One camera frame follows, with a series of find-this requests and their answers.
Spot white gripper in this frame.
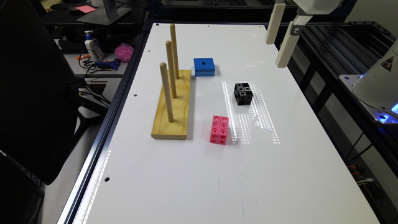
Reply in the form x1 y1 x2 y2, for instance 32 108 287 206
265 0 340 68

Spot blue square block with hole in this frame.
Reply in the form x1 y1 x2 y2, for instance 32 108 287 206
193 58 215 77

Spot blue glue gun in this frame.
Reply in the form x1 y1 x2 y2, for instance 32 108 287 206
96 58 121 70

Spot grey monitor stand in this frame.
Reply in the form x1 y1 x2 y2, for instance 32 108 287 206
77 0 131 25

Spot tangled black cables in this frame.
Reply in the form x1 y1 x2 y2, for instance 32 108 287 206
77 51 103 77

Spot pink fluffy loofah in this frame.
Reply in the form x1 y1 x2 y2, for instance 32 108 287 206
114 43 134 62

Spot near wooden peg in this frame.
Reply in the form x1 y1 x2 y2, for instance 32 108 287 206
159 62 174 123

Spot pink interlocking cube block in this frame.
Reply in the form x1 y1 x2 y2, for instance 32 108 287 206
210 115 229 145

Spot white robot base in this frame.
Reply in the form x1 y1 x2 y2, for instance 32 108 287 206
339 42 397 125

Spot far wooden peg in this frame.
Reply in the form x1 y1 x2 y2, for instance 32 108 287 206
170 24 180 79

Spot pink sticky note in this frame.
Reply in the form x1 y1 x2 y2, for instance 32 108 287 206
76 5 96 14

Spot black interlocking cube block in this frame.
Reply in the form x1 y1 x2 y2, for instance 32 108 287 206
234 83 253 105

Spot white lotion pump bottle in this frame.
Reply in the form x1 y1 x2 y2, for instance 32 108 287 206
85 30 103 62

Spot wooden peg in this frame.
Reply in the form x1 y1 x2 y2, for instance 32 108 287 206
159 62 174 123
170 24 180 79
165 40 177 98

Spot wooden peg board base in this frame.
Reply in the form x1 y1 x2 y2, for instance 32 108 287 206
151 70 191 140

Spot middle wooden peg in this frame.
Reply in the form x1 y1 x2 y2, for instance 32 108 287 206
165 40 177 98

